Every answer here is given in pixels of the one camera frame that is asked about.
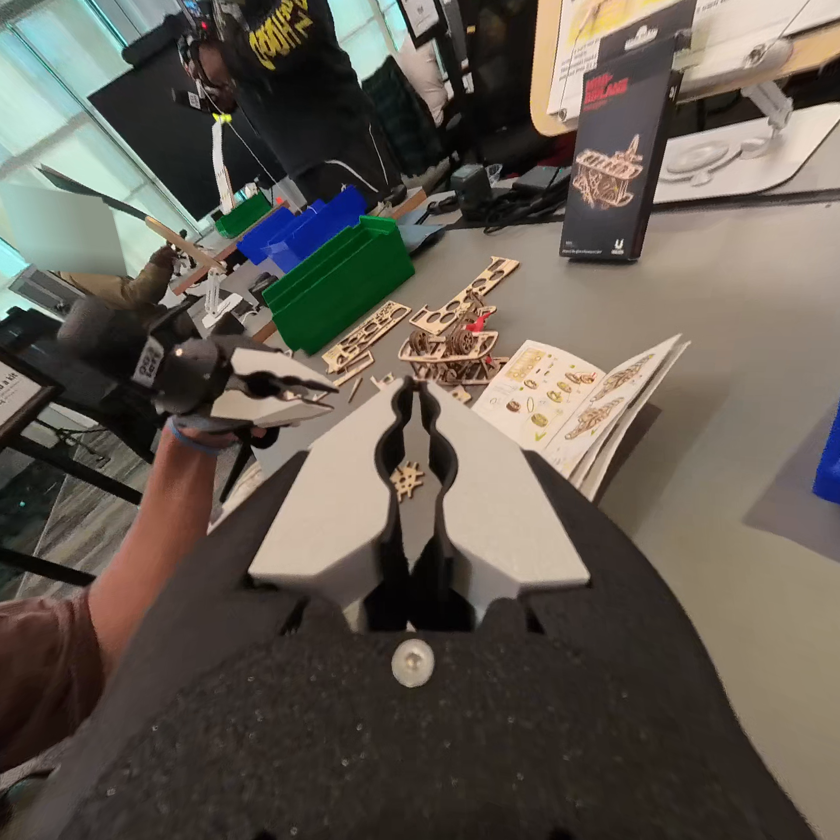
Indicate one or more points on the black model kit box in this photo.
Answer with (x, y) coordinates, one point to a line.
(610, 131)

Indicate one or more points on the black power adapter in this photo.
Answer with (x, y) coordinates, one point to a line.
(469, 190)

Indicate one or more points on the grey desk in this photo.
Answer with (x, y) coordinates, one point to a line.
(689, 328)

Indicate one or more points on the thin wooden stick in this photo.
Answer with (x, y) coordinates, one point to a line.
(355, 390)

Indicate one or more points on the grey power brick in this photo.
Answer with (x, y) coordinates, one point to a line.
(541, 176)

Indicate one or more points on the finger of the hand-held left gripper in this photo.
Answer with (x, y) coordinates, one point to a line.
(262, 410)
(262, 364)

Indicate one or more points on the small green plastic bin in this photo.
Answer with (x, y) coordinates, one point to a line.
(243, 220)

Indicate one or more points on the wooden offcut sheet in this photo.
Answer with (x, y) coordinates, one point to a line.
(367, 334)

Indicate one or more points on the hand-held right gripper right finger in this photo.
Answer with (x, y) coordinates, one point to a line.
(505, 525)

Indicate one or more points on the blue wristband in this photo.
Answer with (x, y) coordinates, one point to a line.
(197, 449)

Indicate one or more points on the grey metal board stand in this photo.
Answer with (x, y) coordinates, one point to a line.
(768, 105)

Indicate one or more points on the wooden biplane model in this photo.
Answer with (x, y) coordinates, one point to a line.
(485, 342)

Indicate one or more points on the short wooden strip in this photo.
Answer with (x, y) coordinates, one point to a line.
(353, 371)

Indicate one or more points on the person's left hand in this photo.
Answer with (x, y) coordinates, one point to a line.
(246, 431)

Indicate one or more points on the person's left forearm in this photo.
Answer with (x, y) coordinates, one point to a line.
(144, 525)

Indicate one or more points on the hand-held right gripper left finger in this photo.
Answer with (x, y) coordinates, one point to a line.
(328, 518)

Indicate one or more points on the blue plastic bin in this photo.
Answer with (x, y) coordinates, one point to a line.
(828, 459)
(295, 236)

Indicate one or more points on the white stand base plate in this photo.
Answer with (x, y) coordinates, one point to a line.
(787, 138)

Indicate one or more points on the white instruction poster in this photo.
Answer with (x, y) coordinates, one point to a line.
(577, 65)

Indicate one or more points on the small wooden gear piece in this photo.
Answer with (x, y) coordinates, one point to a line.
(401, 478)

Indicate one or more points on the black monitor screen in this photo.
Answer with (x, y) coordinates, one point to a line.
(144, 131)

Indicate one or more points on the tiny wooden piece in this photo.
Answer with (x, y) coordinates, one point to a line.
(382, 380)

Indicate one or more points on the black framed sign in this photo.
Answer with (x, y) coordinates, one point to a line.
(19, 400)

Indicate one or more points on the wooden sheet with round holes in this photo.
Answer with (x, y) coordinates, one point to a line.
(469, 296)

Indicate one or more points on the open instruction booklet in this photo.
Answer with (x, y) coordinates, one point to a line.
(590, 407)

